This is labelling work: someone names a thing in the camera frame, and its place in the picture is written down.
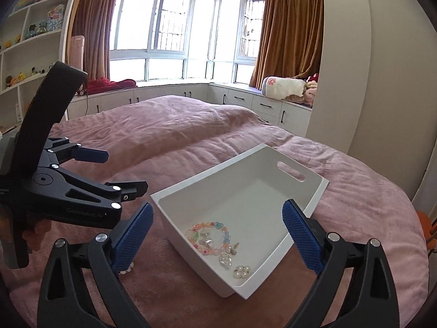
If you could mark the teal figurines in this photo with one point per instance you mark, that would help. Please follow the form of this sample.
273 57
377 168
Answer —
36 30

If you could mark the brown curtain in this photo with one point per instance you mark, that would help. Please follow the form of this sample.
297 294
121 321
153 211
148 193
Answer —
290 34
95 24

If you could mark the small pearl stud earring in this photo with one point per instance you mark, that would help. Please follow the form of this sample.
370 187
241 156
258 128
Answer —
234 248

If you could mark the pink and red plush toys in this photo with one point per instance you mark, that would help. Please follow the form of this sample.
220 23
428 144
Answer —
310 90

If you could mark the white storage box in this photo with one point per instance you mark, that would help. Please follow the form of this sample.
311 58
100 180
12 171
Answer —
245 198

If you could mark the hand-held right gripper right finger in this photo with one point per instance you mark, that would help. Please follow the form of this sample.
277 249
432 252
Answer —
302 239

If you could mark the white rolled plush pillow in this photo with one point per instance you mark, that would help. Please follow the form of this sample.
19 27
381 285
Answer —
283 88

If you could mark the white wall shelf unit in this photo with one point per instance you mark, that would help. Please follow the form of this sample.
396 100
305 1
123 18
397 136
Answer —
20 51

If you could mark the colourful flower decoration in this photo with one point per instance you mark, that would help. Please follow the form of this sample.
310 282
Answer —
55 17

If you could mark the bay window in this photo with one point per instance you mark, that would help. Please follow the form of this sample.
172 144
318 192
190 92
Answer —
170 24

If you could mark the red cloth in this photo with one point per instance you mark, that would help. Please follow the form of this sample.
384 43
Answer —
109 84

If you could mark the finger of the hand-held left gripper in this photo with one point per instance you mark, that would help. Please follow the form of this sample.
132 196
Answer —
90 155
102 189

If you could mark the pink fleece blanket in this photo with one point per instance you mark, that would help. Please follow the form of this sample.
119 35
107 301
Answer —
191 136

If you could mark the pearl cluster earrings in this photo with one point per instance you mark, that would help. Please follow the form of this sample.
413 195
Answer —
241 271

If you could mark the silver heart earring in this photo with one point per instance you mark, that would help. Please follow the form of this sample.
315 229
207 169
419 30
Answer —
207 241
226 259

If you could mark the white window seat cabinets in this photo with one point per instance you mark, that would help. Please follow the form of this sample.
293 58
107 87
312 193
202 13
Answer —
164 95

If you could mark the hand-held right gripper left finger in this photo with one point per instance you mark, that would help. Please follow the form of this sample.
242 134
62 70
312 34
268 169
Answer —
131 242

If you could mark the orange chair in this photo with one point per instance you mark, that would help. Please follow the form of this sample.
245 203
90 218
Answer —
426 225

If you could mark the person's left hand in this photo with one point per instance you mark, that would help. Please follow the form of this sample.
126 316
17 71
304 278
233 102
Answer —
37 233

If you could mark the pink tower appliance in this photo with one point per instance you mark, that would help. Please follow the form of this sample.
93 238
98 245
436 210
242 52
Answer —
78 61

